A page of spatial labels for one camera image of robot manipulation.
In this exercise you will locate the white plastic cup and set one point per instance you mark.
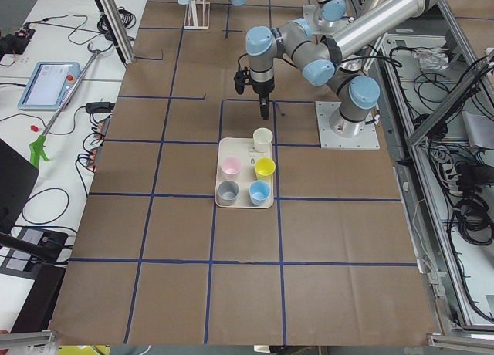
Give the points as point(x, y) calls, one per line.
point(262, 139)

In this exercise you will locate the black power adapter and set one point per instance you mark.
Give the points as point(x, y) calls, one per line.
point(99, 107)

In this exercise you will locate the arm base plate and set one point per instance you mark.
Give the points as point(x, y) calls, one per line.
point(336, 133)
point(313, 15)

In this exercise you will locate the pink plastic cup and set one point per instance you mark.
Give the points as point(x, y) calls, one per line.
point(231, 167)

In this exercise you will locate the cream plastic tray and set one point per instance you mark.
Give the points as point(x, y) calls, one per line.
point(243, 148)

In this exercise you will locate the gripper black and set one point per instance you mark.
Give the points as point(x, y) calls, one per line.
point(262, 89)

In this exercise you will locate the white wire cup rack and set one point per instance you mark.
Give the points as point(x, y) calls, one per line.
point(197, 14)

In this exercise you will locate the green handled reacher grabber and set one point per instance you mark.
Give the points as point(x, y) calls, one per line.
point(37, 147)

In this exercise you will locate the yellow plastic cup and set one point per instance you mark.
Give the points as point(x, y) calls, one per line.
point(265, 168)

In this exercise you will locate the light blue cup back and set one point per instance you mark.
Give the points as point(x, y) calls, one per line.
point(259, 192)

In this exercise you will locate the grey plastic cup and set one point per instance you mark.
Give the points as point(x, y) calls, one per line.
point(227, 193)

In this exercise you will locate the aluminium frame post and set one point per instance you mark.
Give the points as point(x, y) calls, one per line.
point(118, 34)

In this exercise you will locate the black computer monitor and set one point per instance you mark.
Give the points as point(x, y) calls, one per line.
point(18, 178)

